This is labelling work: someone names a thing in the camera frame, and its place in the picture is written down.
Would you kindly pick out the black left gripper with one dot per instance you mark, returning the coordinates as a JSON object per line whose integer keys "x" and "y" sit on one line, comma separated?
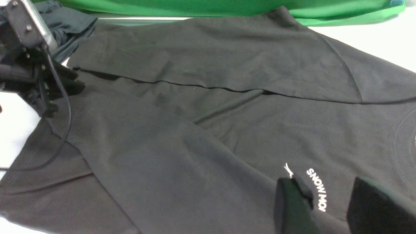
{"x": 29, "y": 74}

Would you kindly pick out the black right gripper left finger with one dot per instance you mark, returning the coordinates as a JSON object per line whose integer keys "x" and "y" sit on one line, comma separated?
{"x": 294, "y": 204}

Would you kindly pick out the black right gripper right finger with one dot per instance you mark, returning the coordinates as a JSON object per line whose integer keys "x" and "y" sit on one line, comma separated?
{"x": 374, "y": 209}

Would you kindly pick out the dark gray long-sleeve shirt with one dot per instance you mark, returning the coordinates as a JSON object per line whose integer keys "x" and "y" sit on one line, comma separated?
{"x": 185, "y": 128}

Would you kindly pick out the dark teal crumpled shirt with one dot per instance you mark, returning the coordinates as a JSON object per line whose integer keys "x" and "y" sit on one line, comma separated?
{"x": 68, "y": 26}

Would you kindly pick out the green backdrop cloth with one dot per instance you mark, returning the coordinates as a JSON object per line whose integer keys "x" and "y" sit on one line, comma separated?
{"x": 314, "y": 13}

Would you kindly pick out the blue binder clip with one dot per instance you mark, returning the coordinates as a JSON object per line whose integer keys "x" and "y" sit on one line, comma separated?
{"x": 396, "y": 2}

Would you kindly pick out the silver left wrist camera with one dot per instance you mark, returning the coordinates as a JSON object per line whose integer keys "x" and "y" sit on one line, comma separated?
{"x": 28, "y": 26}

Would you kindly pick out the metal table cable hatch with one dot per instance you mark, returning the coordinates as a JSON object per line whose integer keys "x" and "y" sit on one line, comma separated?
{"x": 136, "y": 21}

